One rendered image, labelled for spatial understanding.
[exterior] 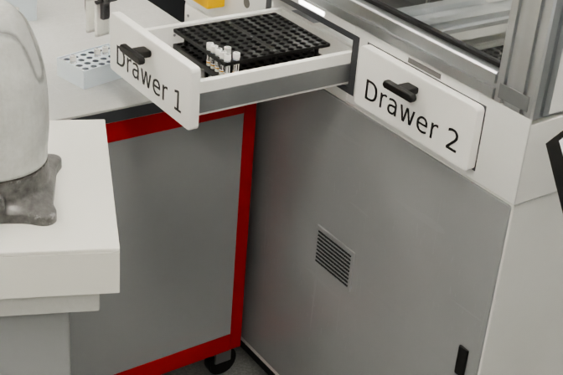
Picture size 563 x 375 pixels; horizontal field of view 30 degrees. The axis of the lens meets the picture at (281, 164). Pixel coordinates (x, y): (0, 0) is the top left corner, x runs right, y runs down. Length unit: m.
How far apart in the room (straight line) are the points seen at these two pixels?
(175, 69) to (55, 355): 0.50
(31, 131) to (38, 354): 0.33
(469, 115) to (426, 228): 0.26
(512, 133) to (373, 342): 0.60
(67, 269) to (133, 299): 0.79
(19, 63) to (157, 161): 0.71
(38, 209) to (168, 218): 0.71
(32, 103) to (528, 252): 0.82
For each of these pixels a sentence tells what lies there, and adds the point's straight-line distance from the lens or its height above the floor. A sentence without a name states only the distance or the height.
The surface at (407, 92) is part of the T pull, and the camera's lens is 1.68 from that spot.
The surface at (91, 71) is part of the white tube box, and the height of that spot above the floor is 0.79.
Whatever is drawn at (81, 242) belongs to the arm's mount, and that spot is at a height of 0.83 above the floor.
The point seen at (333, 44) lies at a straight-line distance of 1.92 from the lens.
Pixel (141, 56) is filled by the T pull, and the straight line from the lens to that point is 1.74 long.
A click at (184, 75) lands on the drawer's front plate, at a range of 1.68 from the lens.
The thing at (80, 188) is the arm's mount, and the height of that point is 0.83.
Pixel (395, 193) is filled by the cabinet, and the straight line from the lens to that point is 1.84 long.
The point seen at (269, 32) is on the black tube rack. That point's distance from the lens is 1.90.
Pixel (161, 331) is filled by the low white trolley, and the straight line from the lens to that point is 2.25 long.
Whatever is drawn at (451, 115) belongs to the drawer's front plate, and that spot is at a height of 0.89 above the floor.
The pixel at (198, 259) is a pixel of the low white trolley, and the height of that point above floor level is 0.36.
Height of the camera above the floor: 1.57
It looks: 28 degrees down
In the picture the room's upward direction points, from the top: 5 degrees clockwise
